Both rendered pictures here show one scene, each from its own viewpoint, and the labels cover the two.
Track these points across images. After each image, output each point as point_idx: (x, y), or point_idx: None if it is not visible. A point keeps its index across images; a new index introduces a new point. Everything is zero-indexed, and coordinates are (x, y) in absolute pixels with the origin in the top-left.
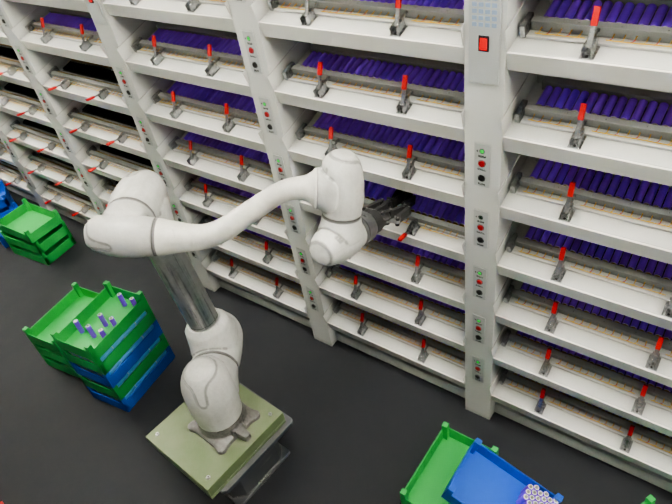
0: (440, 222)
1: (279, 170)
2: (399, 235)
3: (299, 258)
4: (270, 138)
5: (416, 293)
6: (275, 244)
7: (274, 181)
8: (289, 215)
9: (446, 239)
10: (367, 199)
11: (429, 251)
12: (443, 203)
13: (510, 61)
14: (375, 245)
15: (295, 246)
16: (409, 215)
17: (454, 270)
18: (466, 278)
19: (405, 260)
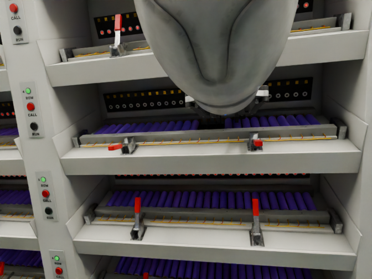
0: (290, 127)
1: (29, 107)
2: (236, 158)
3: (53, 268)
4: (17, 54)
5: (232, 278)
6: (17, 266)
7: (19, 134)
8: (41, 190)
9: (312, 144)
10: (168, 131)
11: (251, 202)
12: (272, 118)
13: None
14: (176, 211)
15: (48, 247)
16: (240, 130)
17: (304, 212)
18: (363, 200)
19: (223, 221)
